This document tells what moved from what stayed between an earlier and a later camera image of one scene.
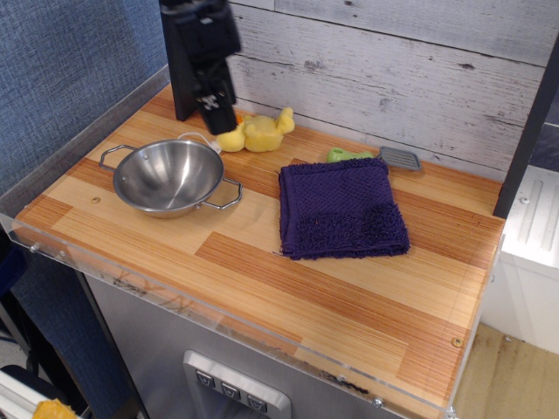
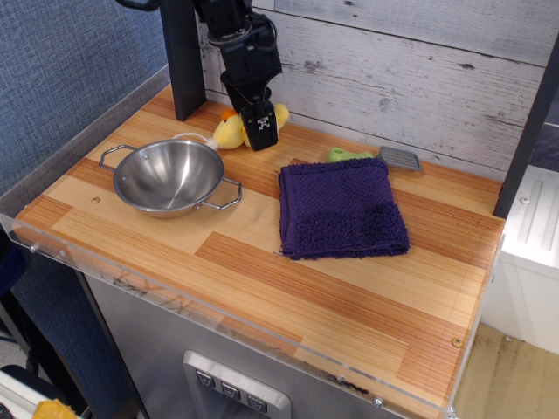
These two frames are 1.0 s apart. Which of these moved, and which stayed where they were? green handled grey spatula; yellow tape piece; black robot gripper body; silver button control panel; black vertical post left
Moved: black robot gripper body
Stayed: yellow tape piece; silver button control panel; green handled grey spatula; black vertical post left
